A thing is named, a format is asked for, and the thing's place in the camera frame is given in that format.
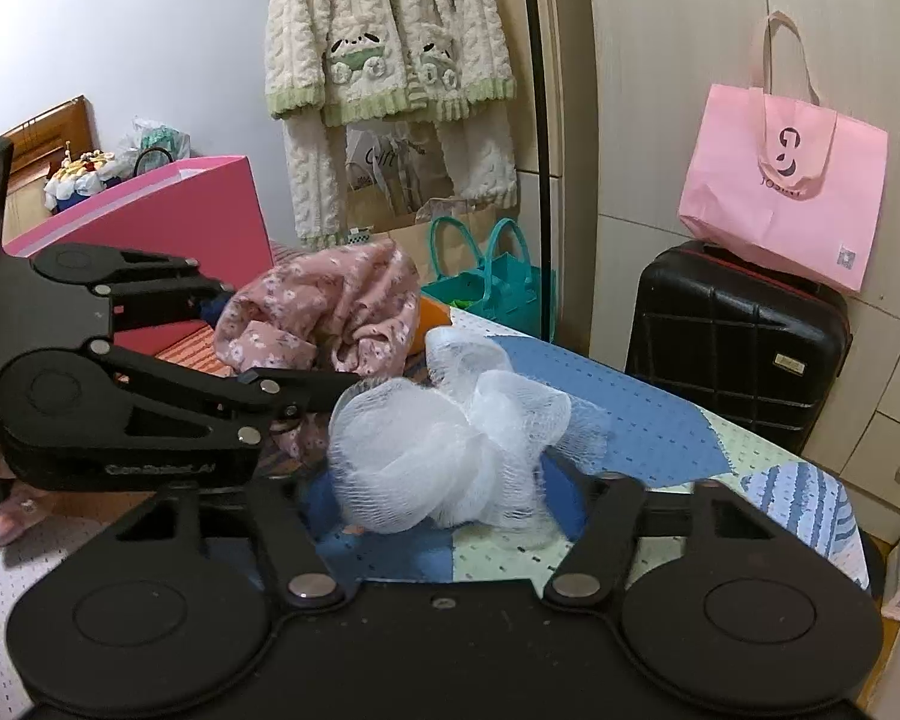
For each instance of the beige wardrobe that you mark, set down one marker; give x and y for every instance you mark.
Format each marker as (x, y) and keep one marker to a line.
(645, 90)

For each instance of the person's left hand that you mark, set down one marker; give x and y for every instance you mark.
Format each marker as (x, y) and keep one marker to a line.
(19, 514)

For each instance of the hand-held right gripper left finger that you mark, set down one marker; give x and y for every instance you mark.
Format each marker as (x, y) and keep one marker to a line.
(285, 532)

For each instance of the orange object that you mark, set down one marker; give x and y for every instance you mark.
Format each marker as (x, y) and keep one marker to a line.
(429, 322)

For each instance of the pink storage box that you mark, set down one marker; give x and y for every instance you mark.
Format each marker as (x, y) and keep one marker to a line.
(195, 217)

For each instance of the orange striped bed sheet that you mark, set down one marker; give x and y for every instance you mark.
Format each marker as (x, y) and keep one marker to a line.
(191, 352)

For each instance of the cream and green knit cardigan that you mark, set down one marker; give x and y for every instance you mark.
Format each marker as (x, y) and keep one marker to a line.
(390, 30)

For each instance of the pink floral cloth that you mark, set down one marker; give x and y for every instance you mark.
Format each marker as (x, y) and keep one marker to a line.
(322, 307)

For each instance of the black suitcase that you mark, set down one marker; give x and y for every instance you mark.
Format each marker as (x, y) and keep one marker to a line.
(735, 345)

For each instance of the white plastic bag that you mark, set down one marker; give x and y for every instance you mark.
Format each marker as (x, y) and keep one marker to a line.
(157, 136)

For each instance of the pink tote bag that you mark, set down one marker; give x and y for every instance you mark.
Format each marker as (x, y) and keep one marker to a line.
(787, 180)

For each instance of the wooden headboard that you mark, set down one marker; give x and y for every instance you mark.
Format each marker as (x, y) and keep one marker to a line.
(45, 142)

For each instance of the flower bouquet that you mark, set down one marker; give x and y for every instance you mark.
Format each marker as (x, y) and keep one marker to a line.
(82, 176)

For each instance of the patchwork blanket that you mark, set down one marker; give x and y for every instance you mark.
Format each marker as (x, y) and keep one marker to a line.
(645, 420)

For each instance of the teal handbag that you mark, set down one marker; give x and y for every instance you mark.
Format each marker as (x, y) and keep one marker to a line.
(495, 285)

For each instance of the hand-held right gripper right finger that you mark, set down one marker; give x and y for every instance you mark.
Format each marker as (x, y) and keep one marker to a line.
(570, 504)

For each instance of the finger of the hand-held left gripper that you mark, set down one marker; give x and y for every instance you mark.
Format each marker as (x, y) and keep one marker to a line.
(300, 388)
(210, 306)

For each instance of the white mesh bath sponge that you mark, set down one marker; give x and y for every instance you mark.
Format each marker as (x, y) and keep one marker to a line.
(435, 450)

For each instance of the brown paper bag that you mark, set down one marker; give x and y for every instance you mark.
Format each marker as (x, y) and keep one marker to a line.
(450, 229)

